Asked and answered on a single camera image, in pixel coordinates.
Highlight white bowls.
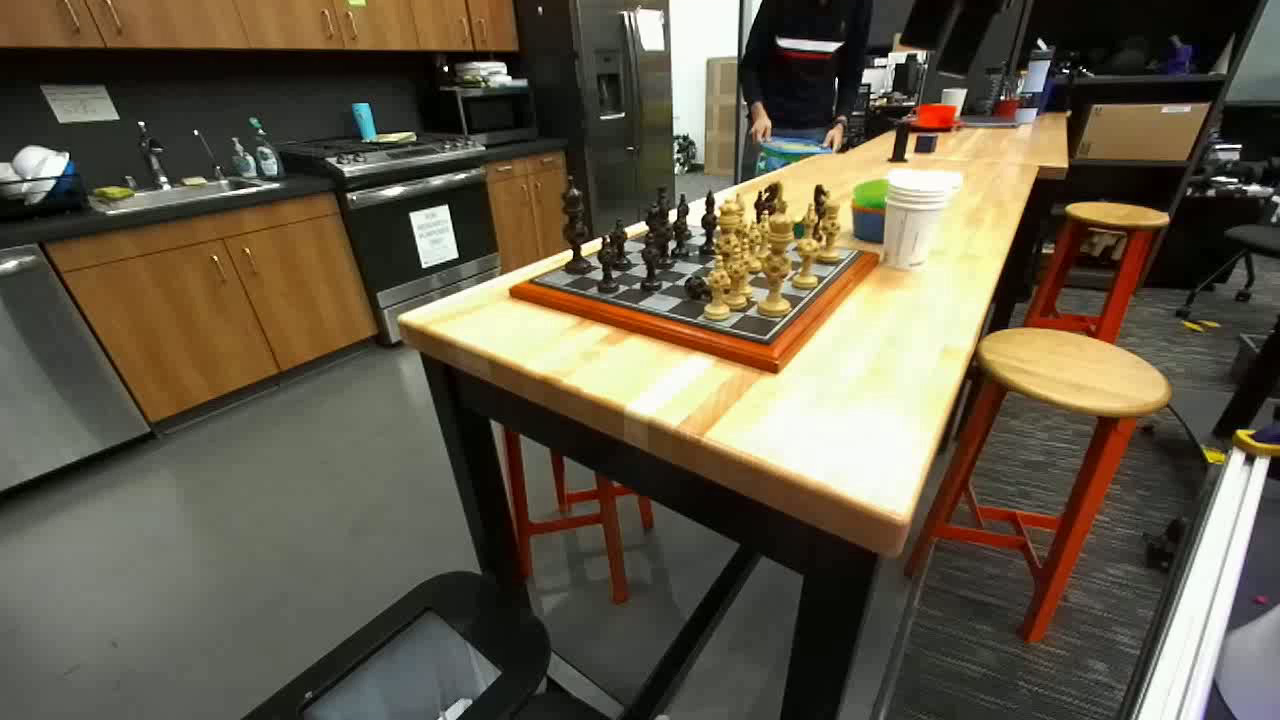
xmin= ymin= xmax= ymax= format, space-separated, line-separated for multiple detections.
xmin=452 ymin=57 xmax=516 ymax=91

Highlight red container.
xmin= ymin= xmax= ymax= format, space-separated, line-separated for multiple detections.
xmin=914 ymin=100 xmax=963 ymax=136

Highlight white plastic bottle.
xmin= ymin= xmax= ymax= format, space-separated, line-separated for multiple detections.
xmin=1021 ymin=47 xmax=1058 ymax=103

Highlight dish rack with white dishes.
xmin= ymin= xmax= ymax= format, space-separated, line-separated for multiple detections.
xmin=0 ymin=141 xmax=88 ymax=215

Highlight wooden stool orange legs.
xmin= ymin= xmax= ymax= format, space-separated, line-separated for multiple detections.
xmin=498 ymin=425 xmax=660 ymax=612
xmin=909 ymin=323 xmax=1175 ymax=649
xmin=1021 ymin=197 xmax=1175 ymax=350

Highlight stainless steel dishwasher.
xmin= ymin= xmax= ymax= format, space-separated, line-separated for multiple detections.
xmin=0 ymin=242 xmax=155 ymax=500

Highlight orange framed chess board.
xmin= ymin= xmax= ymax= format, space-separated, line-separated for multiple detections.
xmin=510 ymin=236 xmax=884 ymax=378

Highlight brown wooden panel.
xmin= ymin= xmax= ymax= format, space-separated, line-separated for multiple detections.
xmin=1073 ymin=100 xmax=1216 ymax=169

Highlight person in dark sweater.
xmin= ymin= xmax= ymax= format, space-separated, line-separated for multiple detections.
xmin=736 ymin=0 xmax=875 ymax=178

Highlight steel kitchen sink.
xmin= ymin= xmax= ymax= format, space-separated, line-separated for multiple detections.
xmin=85 ymin=178 xmax=287 ymax=220

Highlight black trash bin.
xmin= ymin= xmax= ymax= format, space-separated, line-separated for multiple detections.
xmin=241 ymin=568 xmax=556 ymax=720

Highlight white paper cup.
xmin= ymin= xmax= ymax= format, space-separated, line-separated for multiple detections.
xmin=879 ymin=166 xmax=969 ymax=276

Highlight yellow wooden chess piece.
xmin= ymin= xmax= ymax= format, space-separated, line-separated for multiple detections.
xmin=716 ymin=197 xmax=752 ymax=257
xmin=752 ymin=245 xmax=802 ymax=329
xmin=788 ymin=220 xmax=829 ymax=297
xmin=725 ymin=228 xmax=761 ymax=312
xmin=702 ymin=252 xmax=740 ymax=329
xmin=811 ymin=197 xmax=853 ymax=269

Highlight wooden wall cabinets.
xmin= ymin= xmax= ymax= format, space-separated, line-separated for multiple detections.
xmin=0 ymin=0 xmax=524 ymax=57

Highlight stainless steel refrigerator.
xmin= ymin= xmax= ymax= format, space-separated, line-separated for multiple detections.
xmin=516 ymin=0 xmax=681 ymax=242

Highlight cardboard boxes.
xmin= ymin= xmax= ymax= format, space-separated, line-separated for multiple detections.
xmin=702 ymin=53 xmax=745 ymax=180

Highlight white metal frame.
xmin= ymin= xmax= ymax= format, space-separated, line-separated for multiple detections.
xmin=1126 ymin=443 xmax=1280 ymax=720

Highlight wide wooden base cabinet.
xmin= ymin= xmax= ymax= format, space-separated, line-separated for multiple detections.
xmin=44 ymin=193 xmax=384 ymax=428

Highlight white oven notice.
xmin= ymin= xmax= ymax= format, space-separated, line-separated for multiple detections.
xmin=406 ymin=201 xmax=465 ymax=276

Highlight stainless steel oven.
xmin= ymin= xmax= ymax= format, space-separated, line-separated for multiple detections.
xmin=279 ymin=129 xmax=504 ymax=350

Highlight metal sink faucet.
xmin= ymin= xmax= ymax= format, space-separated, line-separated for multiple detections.
xmin=131 ymin=117 xmax=175 ymax=197

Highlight yellow clamp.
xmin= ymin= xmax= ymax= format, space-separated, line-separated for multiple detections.
xmin=1228 ymin=425 xmax=1280 ymax=466

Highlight narrow wooden base cabinet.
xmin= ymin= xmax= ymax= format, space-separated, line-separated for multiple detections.
xmin=482 ymin=147 xmax=578 ymax=276

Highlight black table frame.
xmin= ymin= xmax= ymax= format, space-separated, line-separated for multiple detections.
xmin=415 ymin=350 xmax=923 ymax=720

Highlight black office chair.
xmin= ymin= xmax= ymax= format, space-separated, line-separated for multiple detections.
xmin=1175 ymin=215 xmax=1280 ymax=323

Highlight white refrigerator notice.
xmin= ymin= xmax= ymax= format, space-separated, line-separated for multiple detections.
xmin=627 ymin=6 xmax=674 ymax=57

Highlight yellow wooden chess pawn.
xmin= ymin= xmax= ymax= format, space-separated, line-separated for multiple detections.
xmin=747 ymin=209 xmax=784 ymax=272

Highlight black microwave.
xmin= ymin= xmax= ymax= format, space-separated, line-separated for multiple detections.
xmin=422 ymin=82 xmax=540 ymax=147

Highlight white wall sign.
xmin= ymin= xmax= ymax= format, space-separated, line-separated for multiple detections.
xmin=38 ymin=82 xmax=123 ymax=131

